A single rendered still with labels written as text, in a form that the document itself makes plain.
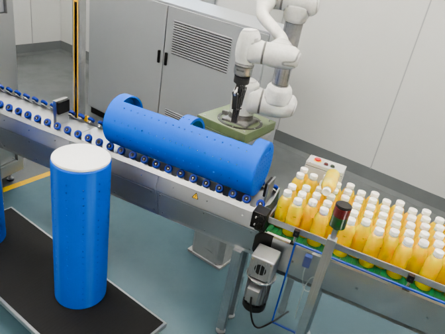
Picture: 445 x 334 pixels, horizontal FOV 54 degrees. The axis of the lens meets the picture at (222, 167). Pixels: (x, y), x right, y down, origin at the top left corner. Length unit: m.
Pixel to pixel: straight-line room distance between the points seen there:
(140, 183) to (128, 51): 2.45
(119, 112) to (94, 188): 0.44
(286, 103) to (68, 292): 1.61
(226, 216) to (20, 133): 1.38
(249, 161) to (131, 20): 2.80
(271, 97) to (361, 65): 2.17
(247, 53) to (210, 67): 1.98
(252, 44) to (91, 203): 1.06
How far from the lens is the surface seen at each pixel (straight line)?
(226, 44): 3.85
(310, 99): 4.94
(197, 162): 2.16
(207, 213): 2.27
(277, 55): 1.99
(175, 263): 3.18
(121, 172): 2.47
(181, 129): 2.20
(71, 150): 2.28
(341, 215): 1.72
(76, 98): 3.12
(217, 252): 3.12
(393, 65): 4.59
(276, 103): 2.64
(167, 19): 4.25
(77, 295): 2.58
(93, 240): 2.35
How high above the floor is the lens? 2.09
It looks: 28 degrees down
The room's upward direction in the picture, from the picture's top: 10 degrees clockwise
